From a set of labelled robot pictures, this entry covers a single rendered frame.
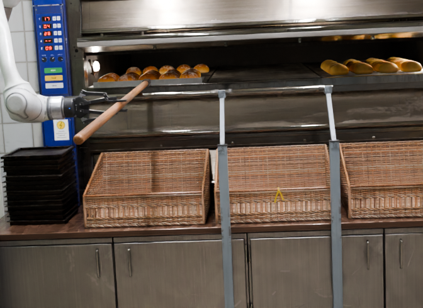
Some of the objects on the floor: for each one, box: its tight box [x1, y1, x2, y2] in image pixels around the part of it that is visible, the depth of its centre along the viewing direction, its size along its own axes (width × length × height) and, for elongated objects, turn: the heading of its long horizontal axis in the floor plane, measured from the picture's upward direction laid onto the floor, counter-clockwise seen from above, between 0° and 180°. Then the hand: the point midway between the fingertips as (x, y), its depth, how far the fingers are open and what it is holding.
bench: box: [0, 200, 423, 308], centre depth 380 cm, size 56×242×58 cm
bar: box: [65, 84, 343, 308], centre depth 355 cm, size 31×127×118 cm
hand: (118, 105), depth 299 cm, fingers closed on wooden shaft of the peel, 3 cm apart
